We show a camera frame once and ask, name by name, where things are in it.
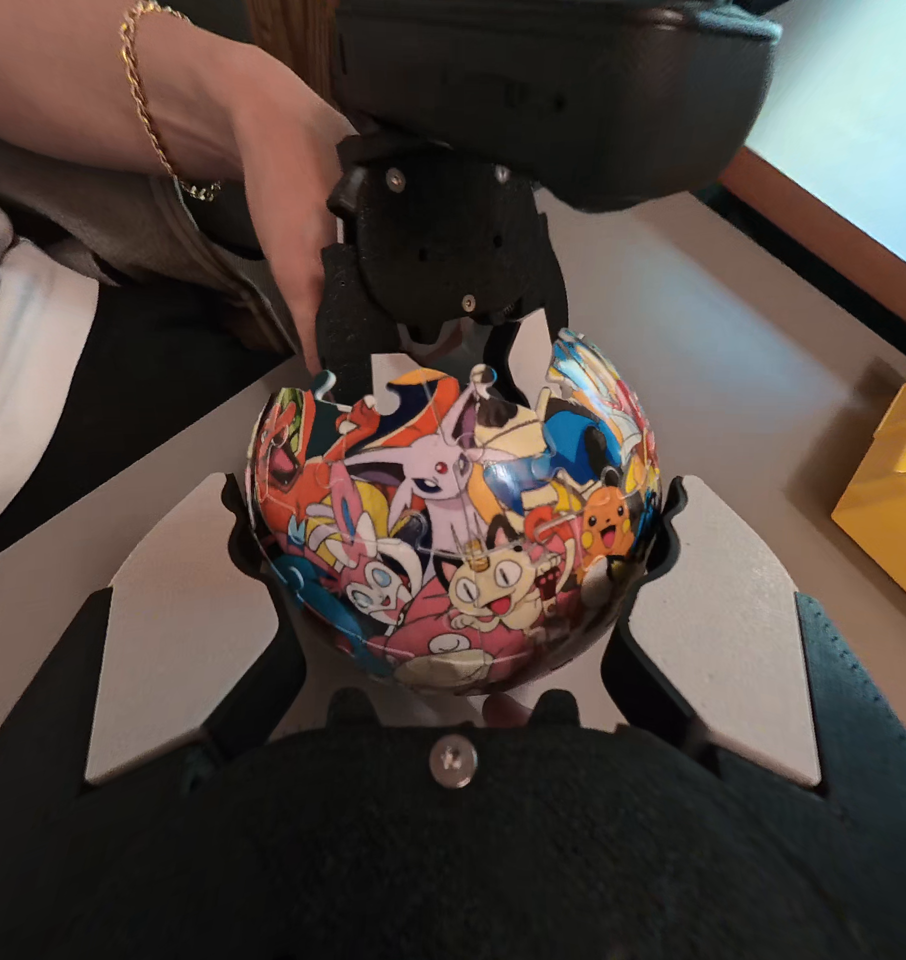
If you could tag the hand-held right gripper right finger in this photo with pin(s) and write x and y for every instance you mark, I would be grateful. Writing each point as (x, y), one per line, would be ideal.
(723, 637)

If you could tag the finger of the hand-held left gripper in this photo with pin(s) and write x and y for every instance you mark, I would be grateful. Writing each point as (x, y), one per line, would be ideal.
(384, 371)
(532, 352)

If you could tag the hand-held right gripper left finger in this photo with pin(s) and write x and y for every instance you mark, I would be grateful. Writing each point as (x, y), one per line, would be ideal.
(183, 637)

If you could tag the colourful cartoon puzzle ball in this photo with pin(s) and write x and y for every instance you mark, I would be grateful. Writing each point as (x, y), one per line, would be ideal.
(453, 540)

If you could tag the person's left forearm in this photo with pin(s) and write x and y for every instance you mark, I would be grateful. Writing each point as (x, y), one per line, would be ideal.
(48, 75)

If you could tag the person's right hand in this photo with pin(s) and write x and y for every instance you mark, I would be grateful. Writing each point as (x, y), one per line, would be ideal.
(507, 711)

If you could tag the person's left hand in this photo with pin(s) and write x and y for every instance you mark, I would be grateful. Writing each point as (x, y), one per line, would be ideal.
(288, 150)

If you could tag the yellow plastic bin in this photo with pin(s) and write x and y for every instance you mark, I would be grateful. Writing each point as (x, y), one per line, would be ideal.
(895, 495)

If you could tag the black trousers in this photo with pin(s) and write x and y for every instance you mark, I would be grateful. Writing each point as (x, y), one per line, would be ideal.
(138, 375)

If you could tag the wood-framed partition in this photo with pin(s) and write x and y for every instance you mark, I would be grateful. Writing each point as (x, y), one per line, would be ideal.
(858, 112)

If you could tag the white garment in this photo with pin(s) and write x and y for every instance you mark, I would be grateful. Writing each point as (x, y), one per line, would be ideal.
(25, 360)

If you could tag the grey-beige garment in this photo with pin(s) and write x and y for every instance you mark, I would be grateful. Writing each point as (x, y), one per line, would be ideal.
(85, 217)

